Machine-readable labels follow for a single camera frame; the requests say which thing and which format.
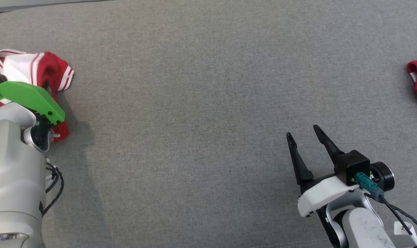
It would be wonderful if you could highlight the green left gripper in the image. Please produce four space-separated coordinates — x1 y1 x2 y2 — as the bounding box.
0 81 66 125

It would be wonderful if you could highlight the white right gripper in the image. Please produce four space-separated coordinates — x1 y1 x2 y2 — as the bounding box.
286 125 359 218

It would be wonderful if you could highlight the red jersey with white trim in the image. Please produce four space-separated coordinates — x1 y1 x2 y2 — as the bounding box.
0 49 75 143

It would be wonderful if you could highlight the thin black cable teal plug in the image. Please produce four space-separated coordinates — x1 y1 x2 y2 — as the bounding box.
39 157 65 216
354 172 417 248

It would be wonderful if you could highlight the white cable tag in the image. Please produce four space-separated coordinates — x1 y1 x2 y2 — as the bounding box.
394 221 417 243

